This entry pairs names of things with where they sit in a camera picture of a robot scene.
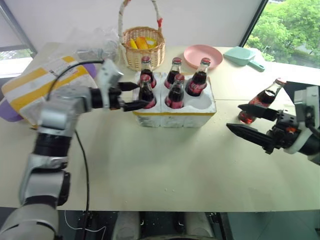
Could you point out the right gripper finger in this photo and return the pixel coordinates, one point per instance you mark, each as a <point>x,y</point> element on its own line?
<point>250,133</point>
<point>260,112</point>

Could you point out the black window frame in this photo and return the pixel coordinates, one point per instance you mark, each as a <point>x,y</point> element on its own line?
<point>255,20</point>

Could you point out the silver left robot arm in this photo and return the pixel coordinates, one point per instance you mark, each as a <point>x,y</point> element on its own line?
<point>57,105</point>

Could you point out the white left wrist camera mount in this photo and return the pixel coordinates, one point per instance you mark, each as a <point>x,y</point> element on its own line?
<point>107,75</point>

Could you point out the mint green plastic scoop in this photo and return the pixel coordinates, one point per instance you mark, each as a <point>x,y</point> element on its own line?
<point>238,56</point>

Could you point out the yellow toy food piece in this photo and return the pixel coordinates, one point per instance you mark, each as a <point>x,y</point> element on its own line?
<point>152,42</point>

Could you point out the grey roller blind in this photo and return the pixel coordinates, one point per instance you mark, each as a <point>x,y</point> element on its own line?
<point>12,32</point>

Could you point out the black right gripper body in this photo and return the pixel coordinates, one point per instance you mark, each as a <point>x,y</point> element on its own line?
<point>285,135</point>

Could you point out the glass cola bottle red cap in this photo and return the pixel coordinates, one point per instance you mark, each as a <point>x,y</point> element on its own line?
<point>176,95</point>
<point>175,70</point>
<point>148,70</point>
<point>197,83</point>
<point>265,96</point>
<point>146,93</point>

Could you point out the yellow toy banana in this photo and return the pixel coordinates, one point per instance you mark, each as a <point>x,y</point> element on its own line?
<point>133,44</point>

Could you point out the pink round plate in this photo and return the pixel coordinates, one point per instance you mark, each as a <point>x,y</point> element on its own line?
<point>202,56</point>

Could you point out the pale rounded robot leg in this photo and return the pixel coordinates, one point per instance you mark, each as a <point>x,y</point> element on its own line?
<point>200,226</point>
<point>126,226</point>

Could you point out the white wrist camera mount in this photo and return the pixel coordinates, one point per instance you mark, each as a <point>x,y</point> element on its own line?
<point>107,75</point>
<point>303,100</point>

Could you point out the orange toy bread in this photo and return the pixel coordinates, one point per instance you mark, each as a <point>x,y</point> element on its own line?
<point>142,42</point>

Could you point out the white foam box yellow tape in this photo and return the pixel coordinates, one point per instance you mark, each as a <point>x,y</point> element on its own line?
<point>37,85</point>

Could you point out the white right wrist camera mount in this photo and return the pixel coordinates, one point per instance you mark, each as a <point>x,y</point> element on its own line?
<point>303,100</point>

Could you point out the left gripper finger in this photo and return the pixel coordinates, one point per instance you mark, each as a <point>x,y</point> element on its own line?
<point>135,105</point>
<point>128,86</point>

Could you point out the purple plastic tray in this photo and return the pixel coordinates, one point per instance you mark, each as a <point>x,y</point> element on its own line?
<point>10,112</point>

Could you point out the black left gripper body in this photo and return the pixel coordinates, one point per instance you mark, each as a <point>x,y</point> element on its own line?
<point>115,97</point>

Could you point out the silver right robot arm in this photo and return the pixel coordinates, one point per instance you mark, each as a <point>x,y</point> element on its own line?
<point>312,147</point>

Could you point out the white foam bottle crate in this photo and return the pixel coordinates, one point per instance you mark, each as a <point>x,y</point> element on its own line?
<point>180,116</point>

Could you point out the clear plastic bag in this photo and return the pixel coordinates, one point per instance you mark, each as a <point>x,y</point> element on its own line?
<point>100,42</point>

